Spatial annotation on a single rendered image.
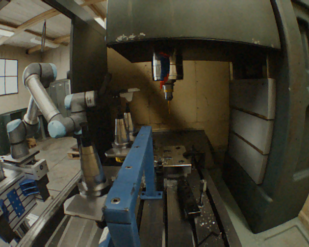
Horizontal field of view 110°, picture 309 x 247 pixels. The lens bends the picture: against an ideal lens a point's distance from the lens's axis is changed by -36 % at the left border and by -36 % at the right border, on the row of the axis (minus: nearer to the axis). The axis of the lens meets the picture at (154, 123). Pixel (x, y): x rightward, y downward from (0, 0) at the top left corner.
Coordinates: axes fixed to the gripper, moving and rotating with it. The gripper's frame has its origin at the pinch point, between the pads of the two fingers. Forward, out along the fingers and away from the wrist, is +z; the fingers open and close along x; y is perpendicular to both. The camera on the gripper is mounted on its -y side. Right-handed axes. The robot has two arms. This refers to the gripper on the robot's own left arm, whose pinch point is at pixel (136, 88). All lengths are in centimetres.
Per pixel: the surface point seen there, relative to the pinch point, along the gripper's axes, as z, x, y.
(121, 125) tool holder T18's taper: -9.5, 34.8, 9.4
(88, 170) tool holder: -16, 56, 11
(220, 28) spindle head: 24.6, 36.1, -19.2
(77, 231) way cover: -42, 22, 63
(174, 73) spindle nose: 16.6, 7.9, -5.7
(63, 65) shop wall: -199, -514, -122
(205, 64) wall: 89, -84, -22
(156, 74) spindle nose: 9.1, 4.0, -6.0
